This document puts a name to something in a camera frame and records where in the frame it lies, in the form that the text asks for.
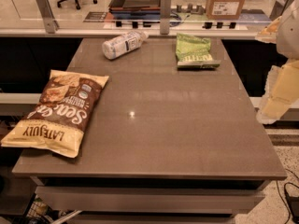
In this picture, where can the cardboard box with label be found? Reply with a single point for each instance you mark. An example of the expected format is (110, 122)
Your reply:
(224, 9)

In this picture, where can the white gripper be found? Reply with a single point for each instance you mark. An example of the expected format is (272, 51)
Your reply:
(290, 34)

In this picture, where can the brown Late July chip bag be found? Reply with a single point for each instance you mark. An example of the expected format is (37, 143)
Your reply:
(61, 116)

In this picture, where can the black power adapter with cable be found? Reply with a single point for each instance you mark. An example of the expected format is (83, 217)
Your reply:
(288, 192)

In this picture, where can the grey metal post left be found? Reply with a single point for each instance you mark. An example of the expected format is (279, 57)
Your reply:
(50, 24)

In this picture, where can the grey metal post right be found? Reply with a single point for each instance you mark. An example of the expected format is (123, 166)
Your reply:
(281, 5)

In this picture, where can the grey metal post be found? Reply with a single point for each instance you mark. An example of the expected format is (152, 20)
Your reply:
(50, 24)
(281, 5)
(165, 10)

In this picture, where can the grey metal post middle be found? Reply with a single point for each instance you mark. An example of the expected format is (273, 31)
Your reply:
(165, 10)

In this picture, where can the green jalapeno chip bag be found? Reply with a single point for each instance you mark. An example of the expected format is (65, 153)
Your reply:
(193, 52)

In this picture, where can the white plastic bottle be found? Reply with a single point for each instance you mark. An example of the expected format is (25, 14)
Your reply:
(122, 44)

